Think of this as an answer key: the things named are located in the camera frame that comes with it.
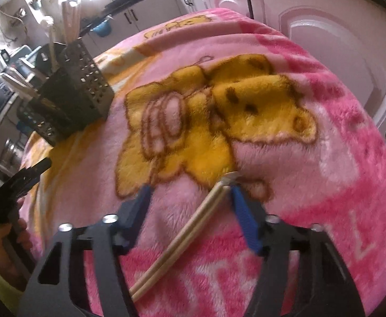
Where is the blue plastic basin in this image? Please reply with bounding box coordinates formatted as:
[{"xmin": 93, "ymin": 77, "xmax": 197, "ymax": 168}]
[{"xmin": 92, "ymin": 20, "xmax": 112, "ymax": 38}]

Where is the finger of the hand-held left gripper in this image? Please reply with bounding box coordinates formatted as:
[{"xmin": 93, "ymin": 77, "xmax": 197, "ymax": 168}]
[{"xmin": 1, "ymin": 158, "xmax": 53, "ymax": 199}]

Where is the blue plastic container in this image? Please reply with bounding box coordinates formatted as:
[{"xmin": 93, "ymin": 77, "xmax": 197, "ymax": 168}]
[{"xmin": 15, "ymin": 119, "xmax": 30, "ymax": 138}]

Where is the person's left hand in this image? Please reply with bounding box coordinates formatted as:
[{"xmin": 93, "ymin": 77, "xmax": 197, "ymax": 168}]
[{"xmin": 0, "ymin": 218, "xmax": 34, "ymax": 291}]

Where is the pink printed blanket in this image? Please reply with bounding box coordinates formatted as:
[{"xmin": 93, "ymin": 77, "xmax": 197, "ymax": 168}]
[{"xmin": 19, "ymin": 7, "xmax": 386, "ymax": 317}]

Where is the black perforated utensil holder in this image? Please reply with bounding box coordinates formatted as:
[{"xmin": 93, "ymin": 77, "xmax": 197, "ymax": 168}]
[{"xmin": 16, "ymin": 44, "xmax": 116, "ymax": 147}]

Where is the steel pot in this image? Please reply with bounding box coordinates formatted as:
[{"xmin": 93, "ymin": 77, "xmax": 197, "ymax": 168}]
[{"xmin": 0, "ymin": 138, "xmax": 25, "ymax": 169}]

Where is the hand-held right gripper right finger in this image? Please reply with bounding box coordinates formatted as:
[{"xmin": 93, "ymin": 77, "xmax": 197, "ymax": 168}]
[{"xmin": 229, "ymin": 185, "xmax": 367, "ymax": 317}]

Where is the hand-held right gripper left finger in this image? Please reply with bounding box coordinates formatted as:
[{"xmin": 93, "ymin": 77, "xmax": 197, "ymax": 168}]
[{"xmin": 18, "ymin": 185, "xmax": 154, "ymax": 317}]

